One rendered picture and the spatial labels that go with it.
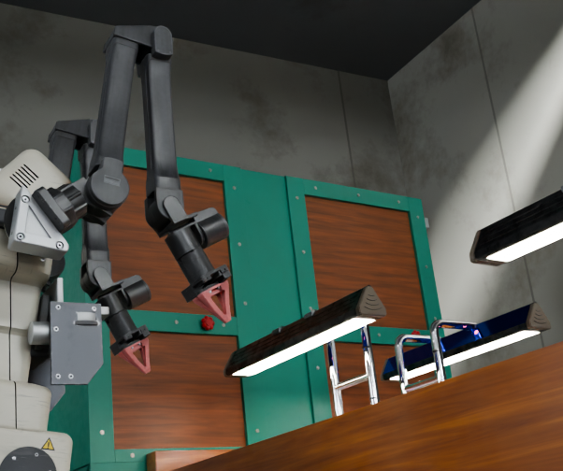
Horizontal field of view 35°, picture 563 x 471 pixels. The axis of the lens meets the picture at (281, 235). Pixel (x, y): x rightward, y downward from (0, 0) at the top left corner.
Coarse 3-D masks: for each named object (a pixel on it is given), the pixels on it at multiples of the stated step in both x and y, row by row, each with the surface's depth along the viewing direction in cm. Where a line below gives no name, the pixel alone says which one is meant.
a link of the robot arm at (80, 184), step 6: (78, 180) 171; (84, 180) 172; (78, 186) 171; (84, 186) 172; (84, 192) 171; (84, 198) 171; (90, 204) 171; (90, 210) 173; (96, 210) 173; (102, 210) 172; (108, 210) 172; (114, 210) 174; (90, 216) 175; (96, 216) 175; (102, 216) 175; (108, 216) 176; (102, 222) 175
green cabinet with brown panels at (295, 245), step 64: (192, 192) 288; (256, 192) 302; (320, 192) 316; (128, 256) 267; (256, 256) 292; (320, 256) 308; (384, 256) 324; (192, 320) 269; (256, 320) 284; (384, 320) 314; (128, 384) 252; (192, 384) 263; (256, 384) 274; (320, 384) 287; (384, 384) 303; (128, 448) 246; (192, 448) 255
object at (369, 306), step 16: (368, 288) 206; (336, 304) 214; (352, 304) 207; (368, 304) 205; (304, 320) 225; (320, 320) 216; (336, 320) 209; (272, 336) 235; (288, 336) 226; (304, 336) 219; (240, 352) 248; (256, 352) 238; (272, 352) 230; (224, 368) 250; (240, 368) 243
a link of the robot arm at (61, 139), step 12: (72, 120) 223; (84, 120) 225; (60, 132) 221; (72, 132) 222; (84, 132) 224; (60, 144) 220; (72, 144) 222; (60, 156) 219; (72, 156) 221; (60, 168) 218; (60, 264) 207
